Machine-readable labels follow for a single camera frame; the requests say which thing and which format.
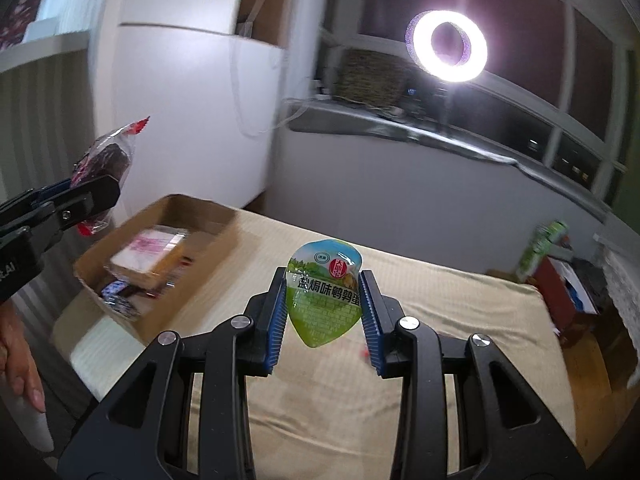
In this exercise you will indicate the green plastic bag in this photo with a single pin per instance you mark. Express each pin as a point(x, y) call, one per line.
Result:
point(542, 247)

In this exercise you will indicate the dark red clear snack packet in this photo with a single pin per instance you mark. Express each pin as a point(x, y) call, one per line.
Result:
point(107, 152)

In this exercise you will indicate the green egg snack pack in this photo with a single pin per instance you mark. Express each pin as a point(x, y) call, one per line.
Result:
point(325, 300)

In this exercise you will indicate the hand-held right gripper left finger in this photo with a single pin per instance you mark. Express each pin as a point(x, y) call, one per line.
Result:
point(276, 330)

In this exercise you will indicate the red box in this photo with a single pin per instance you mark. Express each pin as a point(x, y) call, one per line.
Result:
point(555, 290)

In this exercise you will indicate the brown chocolate bar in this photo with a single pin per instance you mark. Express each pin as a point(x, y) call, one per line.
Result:
point(117, 297)

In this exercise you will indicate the clear bread packet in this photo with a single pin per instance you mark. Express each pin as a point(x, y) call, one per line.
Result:
point(145, 255)

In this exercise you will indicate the grey windowsill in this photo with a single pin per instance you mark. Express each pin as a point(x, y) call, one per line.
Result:
point(400, 127)

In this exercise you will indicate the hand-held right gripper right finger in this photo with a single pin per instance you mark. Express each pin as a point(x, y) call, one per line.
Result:
point(372, 325)

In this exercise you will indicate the brown cardboard box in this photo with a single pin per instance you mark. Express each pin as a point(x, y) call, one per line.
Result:
point(200, 270)

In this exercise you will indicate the white lace cloth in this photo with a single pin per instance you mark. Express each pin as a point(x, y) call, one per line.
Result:
point(622, 285)

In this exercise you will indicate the striped tablecloth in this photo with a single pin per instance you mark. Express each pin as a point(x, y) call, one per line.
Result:
point(450, 320)

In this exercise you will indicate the woven basket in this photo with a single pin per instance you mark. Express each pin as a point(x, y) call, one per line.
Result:
point(370, 77)

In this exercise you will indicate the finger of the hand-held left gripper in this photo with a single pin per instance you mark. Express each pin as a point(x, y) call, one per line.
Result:
point(92, 195)
point(55, 190)

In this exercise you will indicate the dark floral cloth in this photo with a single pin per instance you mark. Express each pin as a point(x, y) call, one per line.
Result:
point(25, 10)

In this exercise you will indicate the person's left hand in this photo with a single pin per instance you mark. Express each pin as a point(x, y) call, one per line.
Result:
point(17, 360)

